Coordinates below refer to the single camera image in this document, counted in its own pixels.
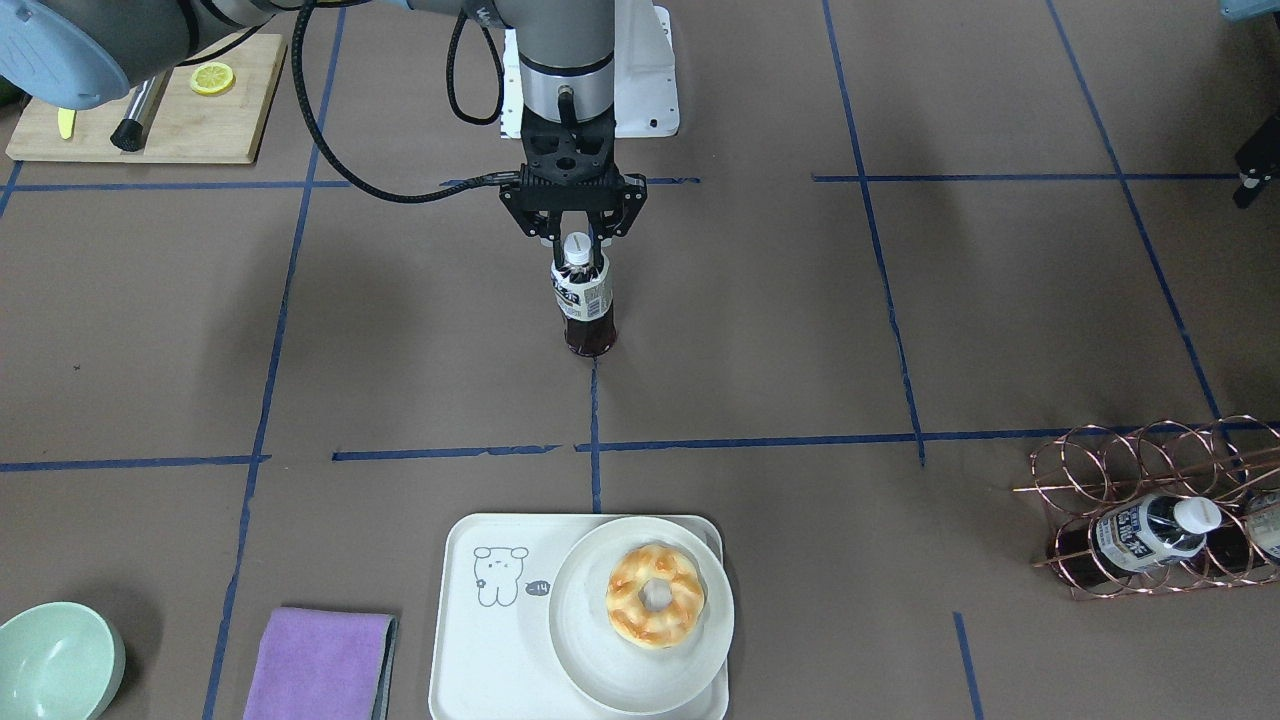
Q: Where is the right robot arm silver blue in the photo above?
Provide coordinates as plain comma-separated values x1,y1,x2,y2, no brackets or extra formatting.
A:
1,1,648,264

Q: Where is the tea bottle white cap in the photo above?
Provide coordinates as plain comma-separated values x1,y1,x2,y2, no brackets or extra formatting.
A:
550,232,617,359

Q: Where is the cream round plate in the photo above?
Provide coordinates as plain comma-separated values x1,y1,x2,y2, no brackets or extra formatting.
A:
548,516,735,717

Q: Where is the mint green bowl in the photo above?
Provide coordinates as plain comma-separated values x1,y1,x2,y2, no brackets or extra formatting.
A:
1,601,125,719

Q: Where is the steel muddler black tip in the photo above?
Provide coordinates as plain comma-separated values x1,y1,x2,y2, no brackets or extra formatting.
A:
110,69,173,152

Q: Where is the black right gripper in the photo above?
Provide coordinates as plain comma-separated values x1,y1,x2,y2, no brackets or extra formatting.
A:
499,108,648,270

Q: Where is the lemon slice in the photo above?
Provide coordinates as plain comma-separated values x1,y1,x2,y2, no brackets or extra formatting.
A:
188,61,237,97

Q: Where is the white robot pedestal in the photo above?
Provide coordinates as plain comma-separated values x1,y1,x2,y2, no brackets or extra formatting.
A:
500,0,681,138

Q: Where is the cream serving tray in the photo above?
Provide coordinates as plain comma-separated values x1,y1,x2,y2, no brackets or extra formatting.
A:
428,512,730,719

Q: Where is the glazed donut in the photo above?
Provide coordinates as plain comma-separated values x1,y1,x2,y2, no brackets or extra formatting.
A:
604,544,705,650

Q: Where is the bamboo cutting board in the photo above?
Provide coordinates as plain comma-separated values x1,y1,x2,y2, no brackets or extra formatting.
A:
5,33,285,165

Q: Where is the purple folded cloth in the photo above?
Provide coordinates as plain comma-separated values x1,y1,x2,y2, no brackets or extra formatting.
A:
243,607,399,719

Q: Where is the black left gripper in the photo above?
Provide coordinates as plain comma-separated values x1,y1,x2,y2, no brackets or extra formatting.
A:
1231,111,1279,209

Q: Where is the yellow plastic knife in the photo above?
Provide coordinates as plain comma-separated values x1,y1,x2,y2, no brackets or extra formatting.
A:
56,108,77,141

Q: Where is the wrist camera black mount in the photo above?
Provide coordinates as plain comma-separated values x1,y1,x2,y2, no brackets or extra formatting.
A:
521,86,616,186

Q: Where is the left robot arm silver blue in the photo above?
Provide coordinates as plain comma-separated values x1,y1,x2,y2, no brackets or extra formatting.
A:
1219,1,1279,209

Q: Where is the copper wire bottle rack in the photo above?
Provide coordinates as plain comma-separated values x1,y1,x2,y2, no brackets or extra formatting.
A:
1024,415,1279,600

